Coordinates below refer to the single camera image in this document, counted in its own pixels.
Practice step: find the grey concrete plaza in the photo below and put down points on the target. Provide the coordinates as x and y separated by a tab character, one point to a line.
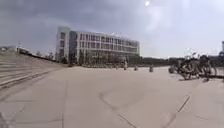
110	93

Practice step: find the white multi-storey building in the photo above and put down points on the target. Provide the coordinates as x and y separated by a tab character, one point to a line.
100	45

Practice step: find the row of parked bicycles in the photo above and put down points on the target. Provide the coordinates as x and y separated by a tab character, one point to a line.
193	66

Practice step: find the wide concrete steps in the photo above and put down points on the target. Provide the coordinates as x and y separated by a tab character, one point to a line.
20	71

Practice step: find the row of trees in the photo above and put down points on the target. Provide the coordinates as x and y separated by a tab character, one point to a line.
160	61

